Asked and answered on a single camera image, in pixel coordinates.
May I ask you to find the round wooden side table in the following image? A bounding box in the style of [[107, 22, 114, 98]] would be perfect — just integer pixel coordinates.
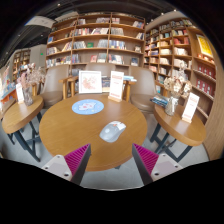
[[1, 94, 45, 163], [149, 103, 208, 163]]

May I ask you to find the white framed floral picture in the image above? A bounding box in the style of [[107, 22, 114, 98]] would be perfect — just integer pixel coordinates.
[[78, 70, 103, 95]]

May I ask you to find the tall wooden bookshelf with books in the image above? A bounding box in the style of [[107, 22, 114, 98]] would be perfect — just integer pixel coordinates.
[[143, 16, 224, 161]]

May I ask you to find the grey computer mouse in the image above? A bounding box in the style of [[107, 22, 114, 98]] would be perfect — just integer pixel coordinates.
[[99, 120, 127, 144]]

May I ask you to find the distant wooden bookshelf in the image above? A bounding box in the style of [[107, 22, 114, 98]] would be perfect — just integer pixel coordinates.
[[11, 48, 32, 83]]

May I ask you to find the wide wooden bookshelf with books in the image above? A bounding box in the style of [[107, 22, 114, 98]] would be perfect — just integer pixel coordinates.
[[44, 12, 147, 78]]

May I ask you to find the orange book display stand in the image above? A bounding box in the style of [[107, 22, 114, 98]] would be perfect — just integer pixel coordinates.
[[0, 64, 18, 114]]

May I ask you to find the white sign with wooden base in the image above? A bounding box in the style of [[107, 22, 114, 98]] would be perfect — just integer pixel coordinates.
[[107, 70, 125, 103]]

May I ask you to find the stack of blue books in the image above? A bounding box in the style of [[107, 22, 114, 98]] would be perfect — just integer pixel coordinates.
[[149, 94, 170, 108]]

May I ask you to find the glass vase with dried flowers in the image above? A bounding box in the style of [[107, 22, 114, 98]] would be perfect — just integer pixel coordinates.
[[163, 63, 193, 117], [18, 62, 46, 107]]

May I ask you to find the white hanging ceiling panel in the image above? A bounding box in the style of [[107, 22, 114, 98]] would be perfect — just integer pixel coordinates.
[[24, 15, 57, 29]]

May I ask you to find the small white table sign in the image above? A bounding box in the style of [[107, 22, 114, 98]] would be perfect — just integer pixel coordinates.
[[15, 82, 25, 104], [181, 92, 200, 124]]

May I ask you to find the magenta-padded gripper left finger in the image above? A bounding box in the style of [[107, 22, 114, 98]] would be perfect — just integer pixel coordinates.
[[41, 143, 92, 186]]

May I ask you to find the round light blue mouse pad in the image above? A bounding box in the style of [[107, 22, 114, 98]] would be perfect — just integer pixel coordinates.
[[71, 98, 105, 116]]

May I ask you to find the dark cover book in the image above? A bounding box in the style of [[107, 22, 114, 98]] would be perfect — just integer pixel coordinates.
[[101, 76, 112, 93]]

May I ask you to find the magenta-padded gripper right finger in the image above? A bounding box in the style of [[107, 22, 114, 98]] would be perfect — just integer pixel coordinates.
[[131, 143, 184, 186]]

